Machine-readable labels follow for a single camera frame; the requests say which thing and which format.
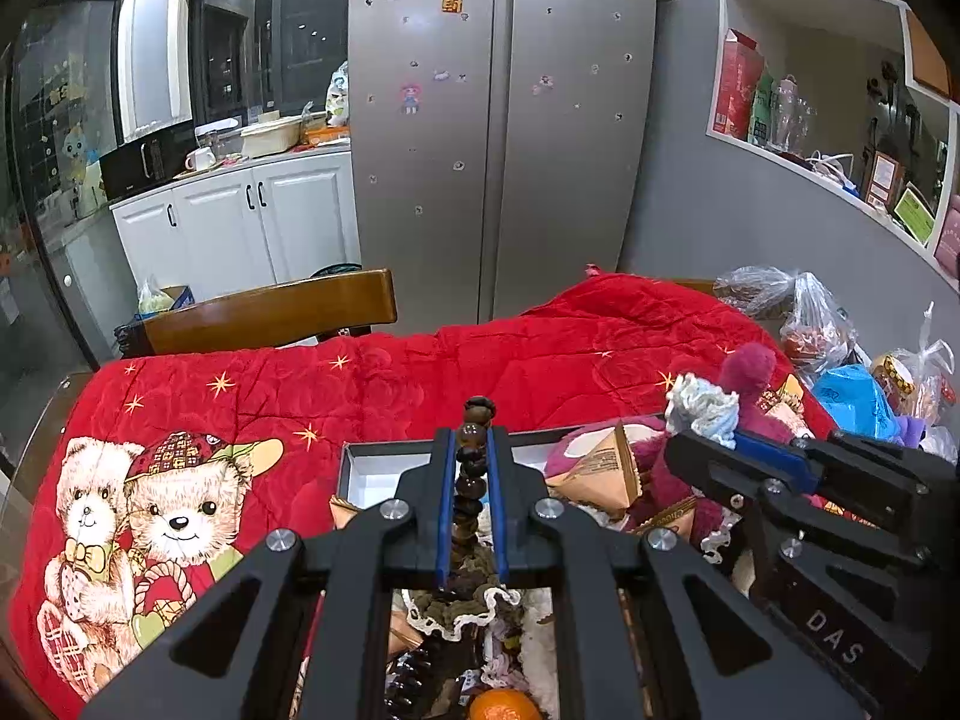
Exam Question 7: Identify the pale blue lace scrunchie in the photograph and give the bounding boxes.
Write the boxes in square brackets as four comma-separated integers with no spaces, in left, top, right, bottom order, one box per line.
[665,373,743,452]

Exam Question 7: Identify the small framed certificate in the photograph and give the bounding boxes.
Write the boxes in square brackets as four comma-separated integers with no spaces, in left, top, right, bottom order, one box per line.
[864,151,908,212]

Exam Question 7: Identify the glass sliding door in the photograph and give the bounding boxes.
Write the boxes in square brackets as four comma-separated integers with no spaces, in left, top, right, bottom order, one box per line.
[0,0,130,377]

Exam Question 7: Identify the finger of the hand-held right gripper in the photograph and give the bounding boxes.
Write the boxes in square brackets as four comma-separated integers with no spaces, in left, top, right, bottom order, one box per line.
[664,431,920,567]
[733,431,960,541]

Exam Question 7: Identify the white base cabinet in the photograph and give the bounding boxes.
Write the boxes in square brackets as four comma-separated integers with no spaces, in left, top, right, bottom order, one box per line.
[110,149,363,310]

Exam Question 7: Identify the red bear-print blanket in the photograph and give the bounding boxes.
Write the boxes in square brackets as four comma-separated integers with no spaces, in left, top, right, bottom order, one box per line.
[11,272,842,720]

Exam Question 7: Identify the green carton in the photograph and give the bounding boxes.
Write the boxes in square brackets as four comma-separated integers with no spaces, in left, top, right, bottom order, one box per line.
[749,70,778,148]

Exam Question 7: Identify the black microwave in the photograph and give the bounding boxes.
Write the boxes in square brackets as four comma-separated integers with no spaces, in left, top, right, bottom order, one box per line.
[99,119,198,200]

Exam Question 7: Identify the brown box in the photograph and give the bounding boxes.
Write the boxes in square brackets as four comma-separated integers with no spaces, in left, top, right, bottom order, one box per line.
[903,10,954,99]

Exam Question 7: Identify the pink container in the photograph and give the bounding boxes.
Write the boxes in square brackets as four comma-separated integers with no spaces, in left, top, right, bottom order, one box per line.
[933,194,960,257]

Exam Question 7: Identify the red carton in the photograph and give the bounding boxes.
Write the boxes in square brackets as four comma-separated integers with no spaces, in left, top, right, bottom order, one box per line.
[712,29,767,140]

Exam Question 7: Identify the clear glass jars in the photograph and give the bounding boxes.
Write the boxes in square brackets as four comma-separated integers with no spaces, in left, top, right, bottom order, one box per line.
[768,74,815,155]

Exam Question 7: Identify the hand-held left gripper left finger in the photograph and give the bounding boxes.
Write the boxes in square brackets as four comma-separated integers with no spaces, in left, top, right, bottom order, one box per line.
[79,427,458,720]

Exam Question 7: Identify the white cable bundle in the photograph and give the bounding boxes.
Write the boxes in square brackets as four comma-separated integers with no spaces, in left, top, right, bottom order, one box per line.
[805,153,860,193]

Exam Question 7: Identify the green card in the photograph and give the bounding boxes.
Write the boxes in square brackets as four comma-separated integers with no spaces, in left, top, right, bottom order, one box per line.
[892,187,938,242]

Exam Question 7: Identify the grey shallow box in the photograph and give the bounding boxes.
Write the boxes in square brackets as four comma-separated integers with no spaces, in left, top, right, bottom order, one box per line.
[333,428,572,720]

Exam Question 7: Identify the dark bead string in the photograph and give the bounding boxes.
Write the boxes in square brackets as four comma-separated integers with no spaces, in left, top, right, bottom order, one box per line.
[448,395,498,580]

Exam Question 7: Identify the blue plastic bag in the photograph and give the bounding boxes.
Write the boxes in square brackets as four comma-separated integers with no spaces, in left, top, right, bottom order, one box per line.
[811,363,906,445]

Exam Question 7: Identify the silver refrigerator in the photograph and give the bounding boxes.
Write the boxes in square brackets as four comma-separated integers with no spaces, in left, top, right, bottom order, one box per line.
[347,0,660,329]

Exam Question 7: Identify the magenta plush toy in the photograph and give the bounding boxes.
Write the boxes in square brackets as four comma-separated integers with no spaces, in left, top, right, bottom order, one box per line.
[543,340,816,550]

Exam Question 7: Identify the printed snack bag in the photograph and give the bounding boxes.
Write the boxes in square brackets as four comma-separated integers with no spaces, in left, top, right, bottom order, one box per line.
[325,63,353,128]

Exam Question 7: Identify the white wall shelf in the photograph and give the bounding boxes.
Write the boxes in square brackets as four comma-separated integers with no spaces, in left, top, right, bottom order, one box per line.
[704,0,960,272]

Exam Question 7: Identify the orange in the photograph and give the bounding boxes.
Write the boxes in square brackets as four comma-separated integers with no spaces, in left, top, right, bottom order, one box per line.
[468,688,543,720]

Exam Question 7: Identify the clear bag with brown contents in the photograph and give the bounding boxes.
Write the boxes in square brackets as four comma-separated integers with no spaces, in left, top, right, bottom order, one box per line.
[712,265,800,320]

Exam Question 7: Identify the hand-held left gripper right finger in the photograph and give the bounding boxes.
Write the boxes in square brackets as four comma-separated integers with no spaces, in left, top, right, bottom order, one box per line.
[486,426,863,720]

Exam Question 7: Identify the cream basin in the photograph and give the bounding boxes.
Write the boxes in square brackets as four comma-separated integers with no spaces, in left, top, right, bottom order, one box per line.
[239,115,303,159]

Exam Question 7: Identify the cardboard box with green bag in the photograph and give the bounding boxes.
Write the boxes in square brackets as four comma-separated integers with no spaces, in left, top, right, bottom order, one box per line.
[136,277,197,317]

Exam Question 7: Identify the clear bag with red contents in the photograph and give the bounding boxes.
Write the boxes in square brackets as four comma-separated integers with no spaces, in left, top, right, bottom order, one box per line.
[779,273,861,385]

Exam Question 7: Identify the clear bag of snacks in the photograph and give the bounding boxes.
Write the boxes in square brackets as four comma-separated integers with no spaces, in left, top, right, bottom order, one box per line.
[869,302,959,430]

